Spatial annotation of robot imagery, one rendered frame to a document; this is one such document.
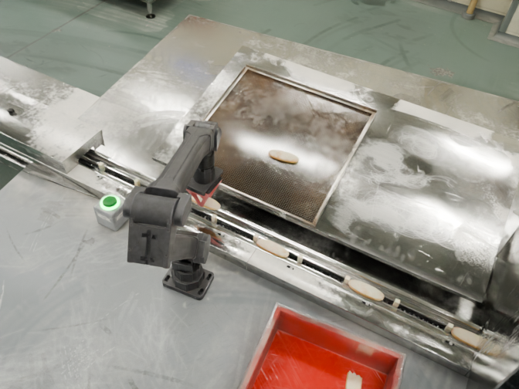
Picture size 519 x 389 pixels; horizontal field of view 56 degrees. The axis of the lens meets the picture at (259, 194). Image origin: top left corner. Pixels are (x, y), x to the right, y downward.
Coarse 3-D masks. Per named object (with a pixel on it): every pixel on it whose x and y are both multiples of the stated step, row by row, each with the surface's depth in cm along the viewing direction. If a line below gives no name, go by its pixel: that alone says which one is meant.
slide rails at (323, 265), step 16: (96, 160) 158; (112, 176) 154; (128, 176) 154; (208, 208) 147; (208, 224) 143; (240, 224) 144; (272, 240) 140; (304, 256) 137; (320, 272) 134; (336, 272) 134; (384, 304) 128; (400, 304) 129; (416, 304) 129; (416, 320) 126; (448, 320) 126; (448, 336) 123
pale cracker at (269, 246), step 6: (258, 240) 139; (264, 240) 139; (264, 246) 138; (270, 246) 138; (276, 246) 138; (282, 246) 138; (270, 252) 137; (276, 252) 136; (282, 252) 137; (288, 252) 137
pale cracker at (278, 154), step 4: (272, 152) 154; (276, 152) 154; (280, 152) 154; (284, 152) 154; (288, 152) 154; (272, 156) 153; (276, 156) 153; (280, 156) 153; (284, 156) 153; (288, 156) 153; (292, 156) 153; (296, 156) 153; (280, 160) 153; (284, 160) 152; (288, 160) 152; (292, 160) 152; (296, 160) 152
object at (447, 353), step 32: (32, 160) 155; (96, 192) 149; (128, 192) 148; (192, 224) 141; (224, 256) 137; (256, 256) 135; (288, 288) 132; (320, 288) 129; (352, 320) 127; (384, 320) 124; (416, 352) 122; (448, 352) 119
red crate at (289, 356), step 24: (288, 336) 124; (264, 360) 119; (288, 360) 119; (312, 360) 120; (336, 360) 120; (264, 384) 115; (288, 384) 115; (312, 384) 116; (336, 384) 116; (384, 384) 117
